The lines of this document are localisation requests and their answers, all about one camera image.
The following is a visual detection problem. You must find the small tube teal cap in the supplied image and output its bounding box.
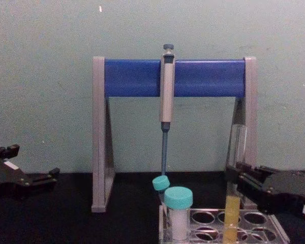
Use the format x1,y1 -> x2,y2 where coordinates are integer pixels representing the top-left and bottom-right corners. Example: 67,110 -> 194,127
151,175 -> 171,204

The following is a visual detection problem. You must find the black table cloth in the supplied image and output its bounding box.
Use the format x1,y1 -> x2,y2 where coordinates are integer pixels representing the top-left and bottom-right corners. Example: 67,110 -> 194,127
0,170 -> 305,244

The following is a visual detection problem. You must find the large white tube teal cap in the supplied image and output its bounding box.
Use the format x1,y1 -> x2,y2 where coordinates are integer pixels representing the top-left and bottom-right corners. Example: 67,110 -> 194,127
163,186 -> 194,241

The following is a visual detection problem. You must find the grey stand with blue bar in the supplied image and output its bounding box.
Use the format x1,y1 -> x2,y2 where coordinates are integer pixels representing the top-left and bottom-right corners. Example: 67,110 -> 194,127
91,56 -> 259,214

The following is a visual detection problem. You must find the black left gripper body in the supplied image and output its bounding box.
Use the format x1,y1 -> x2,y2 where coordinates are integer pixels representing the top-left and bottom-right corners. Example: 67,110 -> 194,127
0,151 -> 34,202

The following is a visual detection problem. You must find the grey pipette with blue tip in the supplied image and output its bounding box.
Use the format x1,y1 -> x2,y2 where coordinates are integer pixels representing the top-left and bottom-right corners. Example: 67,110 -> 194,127
159,43 -> 176,177

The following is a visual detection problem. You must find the glass tube with yellow liquid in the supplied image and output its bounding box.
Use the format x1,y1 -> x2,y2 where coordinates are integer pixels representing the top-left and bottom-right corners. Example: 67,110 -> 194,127
226,124 -> 248,242

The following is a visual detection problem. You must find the clear plastic tube rack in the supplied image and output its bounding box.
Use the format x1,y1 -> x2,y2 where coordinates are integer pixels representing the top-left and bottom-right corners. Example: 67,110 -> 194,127
158,204 -> 291,244

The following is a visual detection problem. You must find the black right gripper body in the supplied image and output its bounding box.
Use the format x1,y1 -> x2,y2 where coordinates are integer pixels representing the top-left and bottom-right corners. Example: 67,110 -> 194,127
259,169 -> 305,221

